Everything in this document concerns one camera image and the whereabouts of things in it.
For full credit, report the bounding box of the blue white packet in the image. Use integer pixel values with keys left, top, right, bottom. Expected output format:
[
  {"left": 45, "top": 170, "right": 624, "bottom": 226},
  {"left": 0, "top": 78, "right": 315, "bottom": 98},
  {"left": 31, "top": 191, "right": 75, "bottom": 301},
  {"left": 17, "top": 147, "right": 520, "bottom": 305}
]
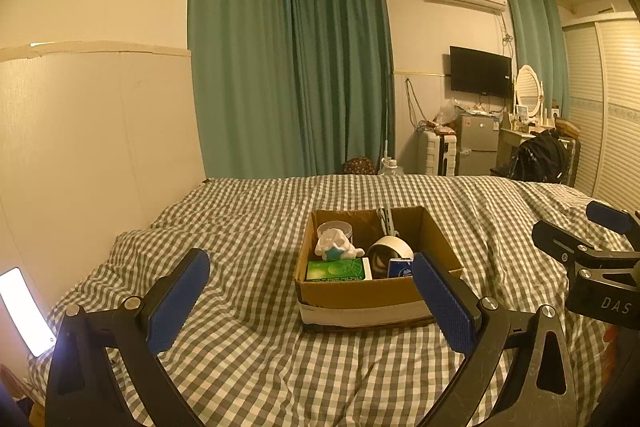
[{"left": 387, "top": 258, "right": 413, "bottom": 279}]

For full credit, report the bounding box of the black bag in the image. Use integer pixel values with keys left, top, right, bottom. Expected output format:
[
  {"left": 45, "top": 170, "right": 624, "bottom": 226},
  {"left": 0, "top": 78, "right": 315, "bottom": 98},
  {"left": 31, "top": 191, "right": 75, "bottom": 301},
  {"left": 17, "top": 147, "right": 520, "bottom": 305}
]
[{"left": 506, "top": 130, "right": 570, "bottom": 183}]

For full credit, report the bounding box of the lit smartphone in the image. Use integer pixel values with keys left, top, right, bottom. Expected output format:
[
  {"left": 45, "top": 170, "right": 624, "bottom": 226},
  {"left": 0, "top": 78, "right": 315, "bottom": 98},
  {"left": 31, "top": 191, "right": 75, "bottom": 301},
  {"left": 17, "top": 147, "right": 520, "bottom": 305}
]
[{"left": 0, "top": 267, "right": 56, "bottom": 357}]

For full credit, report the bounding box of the oval white mirror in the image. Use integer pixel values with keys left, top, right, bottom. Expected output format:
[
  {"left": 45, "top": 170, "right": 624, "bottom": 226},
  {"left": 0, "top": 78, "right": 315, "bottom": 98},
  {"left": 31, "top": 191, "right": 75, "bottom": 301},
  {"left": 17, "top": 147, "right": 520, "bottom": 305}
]
[{"left": 514, "top": 65, "right": 544, "bottom": 118}]

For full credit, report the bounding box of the small grey fridge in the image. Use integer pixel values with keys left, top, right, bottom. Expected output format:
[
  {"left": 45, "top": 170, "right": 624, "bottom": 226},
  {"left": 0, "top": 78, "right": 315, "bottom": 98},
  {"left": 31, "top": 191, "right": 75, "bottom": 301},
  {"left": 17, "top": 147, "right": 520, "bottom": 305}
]
[{"left": 456, "top": 114, "right": 499, "bottom": 176}]

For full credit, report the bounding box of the white louvered wardrobe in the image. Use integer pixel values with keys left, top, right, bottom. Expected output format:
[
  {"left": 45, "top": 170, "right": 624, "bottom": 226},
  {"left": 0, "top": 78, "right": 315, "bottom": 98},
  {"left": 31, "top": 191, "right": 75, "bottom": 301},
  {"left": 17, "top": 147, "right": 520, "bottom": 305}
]
[{"left": 563, "top": 12, "right": 639, "bottom": 210}]

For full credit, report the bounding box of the checkered bed sheet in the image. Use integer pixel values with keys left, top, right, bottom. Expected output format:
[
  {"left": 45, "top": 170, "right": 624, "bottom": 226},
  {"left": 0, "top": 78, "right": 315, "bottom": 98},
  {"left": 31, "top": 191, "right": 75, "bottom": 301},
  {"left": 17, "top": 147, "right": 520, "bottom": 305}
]
[{"left": 27, "top": 173, "right": 640, "bottom": 427}]

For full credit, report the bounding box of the white suitcase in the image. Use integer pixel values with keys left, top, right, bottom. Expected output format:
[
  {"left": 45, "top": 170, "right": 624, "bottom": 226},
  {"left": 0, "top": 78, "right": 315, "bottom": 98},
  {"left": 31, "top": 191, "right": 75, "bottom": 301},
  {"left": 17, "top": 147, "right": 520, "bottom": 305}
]
[{"left": 416, "top": 130, "right": 457, "bottom": 176}]

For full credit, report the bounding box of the tape roll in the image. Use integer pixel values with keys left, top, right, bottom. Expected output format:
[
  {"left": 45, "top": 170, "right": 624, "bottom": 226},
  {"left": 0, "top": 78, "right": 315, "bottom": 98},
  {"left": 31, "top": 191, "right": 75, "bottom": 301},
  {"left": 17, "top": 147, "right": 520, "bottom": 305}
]
[{"left": 367, "top": 236, "right": 414, "bottom": 279}]

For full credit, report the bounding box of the green curtain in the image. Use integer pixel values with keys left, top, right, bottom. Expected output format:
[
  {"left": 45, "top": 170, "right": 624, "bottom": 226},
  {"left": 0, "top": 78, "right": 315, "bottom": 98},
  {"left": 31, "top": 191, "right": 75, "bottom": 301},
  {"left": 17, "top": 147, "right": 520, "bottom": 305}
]
[
  {"left": 506, "top": 0, "right": 570, "bottom": 117},
  {"left": 188, "top": 0, "right": 395, "bottom": 179}
]

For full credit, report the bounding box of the large water bottle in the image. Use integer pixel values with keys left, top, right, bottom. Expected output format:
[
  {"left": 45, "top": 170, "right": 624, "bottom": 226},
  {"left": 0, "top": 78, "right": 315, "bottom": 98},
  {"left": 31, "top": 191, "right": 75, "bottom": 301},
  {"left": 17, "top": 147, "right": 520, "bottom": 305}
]
[{"left": 378, "top": 157, "right": 404, "bottom": 176}]

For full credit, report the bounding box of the cardboard box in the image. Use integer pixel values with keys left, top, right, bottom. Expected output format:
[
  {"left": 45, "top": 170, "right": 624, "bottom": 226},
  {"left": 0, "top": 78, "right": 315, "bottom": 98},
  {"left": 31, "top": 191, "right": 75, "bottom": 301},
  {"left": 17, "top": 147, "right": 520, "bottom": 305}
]
[{"left": 294, "top": 207, "right": 463, "bottom": 331}]

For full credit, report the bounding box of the white green medicine box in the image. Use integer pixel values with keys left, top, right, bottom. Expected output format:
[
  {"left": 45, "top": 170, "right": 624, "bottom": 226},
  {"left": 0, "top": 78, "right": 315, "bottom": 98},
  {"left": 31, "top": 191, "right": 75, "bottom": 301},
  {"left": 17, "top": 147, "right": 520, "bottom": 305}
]
[{"left": 305, "top": 258, "right": 372, "bottom": 282}]

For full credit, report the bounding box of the white plastic bottle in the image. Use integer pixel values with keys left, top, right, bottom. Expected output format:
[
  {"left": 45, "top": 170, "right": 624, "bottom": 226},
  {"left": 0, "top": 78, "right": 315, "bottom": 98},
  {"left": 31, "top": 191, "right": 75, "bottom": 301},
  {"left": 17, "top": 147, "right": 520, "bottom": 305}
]
[{"left": 317, "top": 220, "right": 352, "bottom": 239}]

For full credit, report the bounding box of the brown patterned cushion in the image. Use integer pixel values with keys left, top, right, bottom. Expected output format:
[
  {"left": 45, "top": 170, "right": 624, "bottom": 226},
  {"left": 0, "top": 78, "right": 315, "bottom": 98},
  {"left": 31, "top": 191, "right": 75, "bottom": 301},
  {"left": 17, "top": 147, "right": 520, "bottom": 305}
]
[{"left": 342, "top": 157, "right": 376, "bottom": 176}]

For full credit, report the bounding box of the black wall television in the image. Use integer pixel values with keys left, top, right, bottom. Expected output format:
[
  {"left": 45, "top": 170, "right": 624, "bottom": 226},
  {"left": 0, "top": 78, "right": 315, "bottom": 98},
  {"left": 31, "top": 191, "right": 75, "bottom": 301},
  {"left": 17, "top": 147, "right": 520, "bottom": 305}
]
[{"left": 449, "top": 46, "right": 513, "bottom": 98}]

